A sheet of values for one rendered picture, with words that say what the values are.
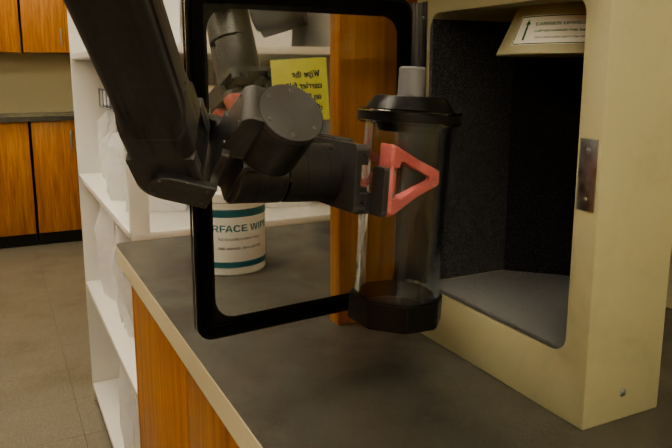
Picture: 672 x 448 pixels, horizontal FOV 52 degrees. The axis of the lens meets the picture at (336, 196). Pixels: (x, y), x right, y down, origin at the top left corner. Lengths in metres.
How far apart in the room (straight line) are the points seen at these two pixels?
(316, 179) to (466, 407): 0.31
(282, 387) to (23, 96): 5.34
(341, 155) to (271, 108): 0.12
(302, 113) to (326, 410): 0.34
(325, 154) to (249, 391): 0.31
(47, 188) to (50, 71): 1.03
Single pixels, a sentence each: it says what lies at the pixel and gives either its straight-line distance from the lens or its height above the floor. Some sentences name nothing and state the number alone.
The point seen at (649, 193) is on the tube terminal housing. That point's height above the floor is 1.18.
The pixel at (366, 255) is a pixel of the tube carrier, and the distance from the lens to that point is 0.71.
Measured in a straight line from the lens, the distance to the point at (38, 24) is 5.70.
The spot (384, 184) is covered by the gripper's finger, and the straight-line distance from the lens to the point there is 0.63.
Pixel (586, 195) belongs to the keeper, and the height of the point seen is 1.18.
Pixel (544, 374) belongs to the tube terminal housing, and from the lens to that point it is 0.79.
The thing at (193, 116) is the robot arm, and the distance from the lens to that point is 0.58.
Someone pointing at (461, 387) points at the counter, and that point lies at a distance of 0.83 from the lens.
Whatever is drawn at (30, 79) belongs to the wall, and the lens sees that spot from 6.02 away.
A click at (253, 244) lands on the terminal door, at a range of 0.81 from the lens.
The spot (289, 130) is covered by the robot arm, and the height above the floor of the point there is 1.25.
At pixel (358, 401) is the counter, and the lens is 0.79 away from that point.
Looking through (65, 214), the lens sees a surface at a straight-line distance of 5.59.
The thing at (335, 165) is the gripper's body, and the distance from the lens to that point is 0.65.
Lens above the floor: 1.30
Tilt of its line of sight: 10 degrees down
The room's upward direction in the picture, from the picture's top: straight up
